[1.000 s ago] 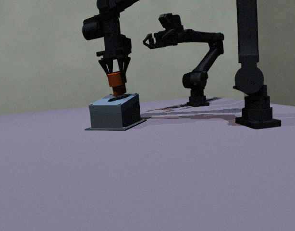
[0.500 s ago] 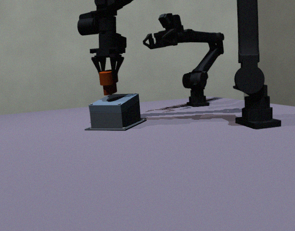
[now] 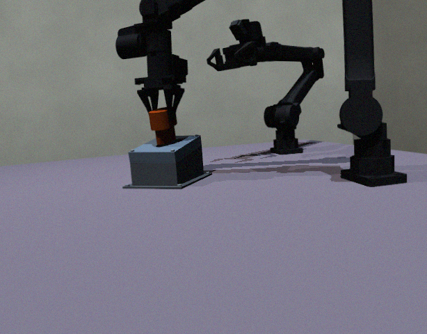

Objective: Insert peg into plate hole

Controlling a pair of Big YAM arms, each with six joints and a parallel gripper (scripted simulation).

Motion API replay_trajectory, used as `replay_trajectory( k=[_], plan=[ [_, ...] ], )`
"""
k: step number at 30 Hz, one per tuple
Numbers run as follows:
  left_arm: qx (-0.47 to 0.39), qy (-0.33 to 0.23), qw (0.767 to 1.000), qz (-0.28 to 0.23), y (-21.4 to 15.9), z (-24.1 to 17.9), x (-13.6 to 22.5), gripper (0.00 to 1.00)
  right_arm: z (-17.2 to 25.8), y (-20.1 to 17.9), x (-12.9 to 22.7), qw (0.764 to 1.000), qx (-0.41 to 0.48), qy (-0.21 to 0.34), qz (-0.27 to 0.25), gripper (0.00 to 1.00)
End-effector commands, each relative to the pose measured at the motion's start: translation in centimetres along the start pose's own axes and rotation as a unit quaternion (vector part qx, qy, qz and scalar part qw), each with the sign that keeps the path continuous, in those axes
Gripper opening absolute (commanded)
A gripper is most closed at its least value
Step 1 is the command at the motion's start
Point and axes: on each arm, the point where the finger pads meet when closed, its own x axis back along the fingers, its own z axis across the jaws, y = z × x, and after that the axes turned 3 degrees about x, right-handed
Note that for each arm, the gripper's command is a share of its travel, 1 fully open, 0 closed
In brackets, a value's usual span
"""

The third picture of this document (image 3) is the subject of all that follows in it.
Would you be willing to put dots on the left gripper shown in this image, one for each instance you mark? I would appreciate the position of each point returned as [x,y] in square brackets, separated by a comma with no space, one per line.
[157,69]

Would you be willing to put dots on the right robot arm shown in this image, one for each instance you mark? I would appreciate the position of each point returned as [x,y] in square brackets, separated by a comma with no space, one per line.
[284,117]

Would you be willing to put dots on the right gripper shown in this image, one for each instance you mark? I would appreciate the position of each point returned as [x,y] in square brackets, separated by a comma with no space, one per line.
[245,54]

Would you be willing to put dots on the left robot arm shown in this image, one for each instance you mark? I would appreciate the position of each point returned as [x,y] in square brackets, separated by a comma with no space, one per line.
[361,114]

